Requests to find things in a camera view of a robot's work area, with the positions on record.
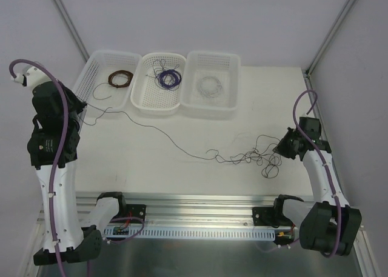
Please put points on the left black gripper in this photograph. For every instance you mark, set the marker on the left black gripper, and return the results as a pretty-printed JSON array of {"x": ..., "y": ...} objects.
[{"x": 76, "y": 104}]

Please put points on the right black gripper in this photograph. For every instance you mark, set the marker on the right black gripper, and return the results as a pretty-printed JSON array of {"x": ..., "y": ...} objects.
[{"x": 285, "y": 146}]

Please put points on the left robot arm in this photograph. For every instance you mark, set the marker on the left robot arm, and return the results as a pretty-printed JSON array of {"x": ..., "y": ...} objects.
[{"x": 53, "y": 153}]

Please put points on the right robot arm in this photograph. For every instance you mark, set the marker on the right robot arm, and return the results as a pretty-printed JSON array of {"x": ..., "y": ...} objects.
[{"x": 331, "y": 225}]

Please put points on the left white perforated basket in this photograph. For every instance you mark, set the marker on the left white perforated basket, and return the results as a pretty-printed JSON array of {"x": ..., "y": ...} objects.
[{"x": 93, "y": 86}]

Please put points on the white perforated basket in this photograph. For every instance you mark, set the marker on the white perforated basket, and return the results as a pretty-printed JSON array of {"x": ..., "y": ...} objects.
[
  {"x": 93, "y": 86},
  {"x": 210, "y": 84},
  {"x": 156, "y": 89}
]

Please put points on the right white perforated basket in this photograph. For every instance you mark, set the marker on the right white perforated basket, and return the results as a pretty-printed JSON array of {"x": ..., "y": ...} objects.
[{"x": 210, "y": 84}]

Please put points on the middle white perforated basket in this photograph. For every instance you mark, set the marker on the middle white perforated basket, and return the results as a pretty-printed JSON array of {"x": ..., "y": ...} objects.
[{"x": 156, "y": 89}]

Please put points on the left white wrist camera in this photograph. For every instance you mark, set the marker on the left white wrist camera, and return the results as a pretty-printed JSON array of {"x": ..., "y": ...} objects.
[{"x": 31, "y": 77}]

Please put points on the white slotted cable duct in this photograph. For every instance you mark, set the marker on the white slotted cable duct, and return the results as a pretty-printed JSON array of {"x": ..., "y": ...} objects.
[{"x": 245, "y": 234}]

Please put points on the left aluminium frame post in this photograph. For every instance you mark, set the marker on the left aluminium frame post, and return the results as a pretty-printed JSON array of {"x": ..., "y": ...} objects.
[{"x": 71, "y": 28}]

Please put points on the aluminium frame post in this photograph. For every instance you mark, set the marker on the aluminium frame post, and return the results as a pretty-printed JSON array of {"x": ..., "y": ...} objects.
[
  {"x": 330, "y": 36},
  {"x": 71, "y": 28}
]

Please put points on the aluminium mounting rail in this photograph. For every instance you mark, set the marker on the aluminium mounting rail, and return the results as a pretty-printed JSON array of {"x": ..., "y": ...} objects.
[{"x": 208, "y": 211}]

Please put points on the right aluminium frame post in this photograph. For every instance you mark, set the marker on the right aluminium frame post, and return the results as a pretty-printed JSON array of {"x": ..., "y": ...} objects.
[{"x": 330, "y": 36}]

